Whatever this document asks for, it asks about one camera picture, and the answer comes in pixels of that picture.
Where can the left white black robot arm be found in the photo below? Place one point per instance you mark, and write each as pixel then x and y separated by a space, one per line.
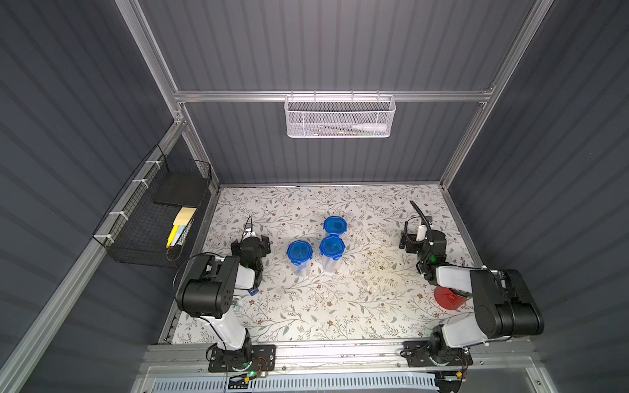
pixel 208 288

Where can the white ventilated front panel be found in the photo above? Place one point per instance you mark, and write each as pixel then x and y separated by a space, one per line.
pixel 334 382

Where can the yellow marker in basket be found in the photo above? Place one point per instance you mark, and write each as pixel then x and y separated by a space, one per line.
pixel 172 236

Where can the yellow sticky notes pad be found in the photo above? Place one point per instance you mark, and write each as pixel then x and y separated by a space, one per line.
pixel 184 216

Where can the white wire mesh basket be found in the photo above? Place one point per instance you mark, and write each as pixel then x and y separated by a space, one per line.
pixel 332 116

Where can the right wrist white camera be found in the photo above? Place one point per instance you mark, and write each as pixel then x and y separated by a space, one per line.
pixel 421 233

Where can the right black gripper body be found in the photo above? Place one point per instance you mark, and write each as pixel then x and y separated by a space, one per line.
pixel 423 243

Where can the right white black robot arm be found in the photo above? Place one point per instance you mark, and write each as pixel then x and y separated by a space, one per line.
pixel 503 306

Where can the black notebook in basket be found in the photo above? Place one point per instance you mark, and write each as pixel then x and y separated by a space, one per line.
pixel 180 190

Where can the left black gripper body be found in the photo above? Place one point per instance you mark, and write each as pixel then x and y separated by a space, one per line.
pixel 251 247

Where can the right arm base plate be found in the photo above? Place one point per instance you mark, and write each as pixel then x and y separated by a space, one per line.
pixel 422 353

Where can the black wire wall basket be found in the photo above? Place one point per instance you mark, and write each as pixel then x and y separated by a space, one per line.
pixel 135 230

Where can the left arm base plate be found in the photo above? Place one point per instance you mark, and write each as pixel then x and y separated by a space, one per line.
pixel 249 359

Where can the red pencil cup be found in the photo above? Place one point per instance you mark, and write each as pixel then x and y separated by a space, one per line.
pixel 448 299

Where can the white tube in basket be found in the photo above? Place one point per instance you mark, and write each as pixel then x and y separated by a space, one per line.
pixel 370 128

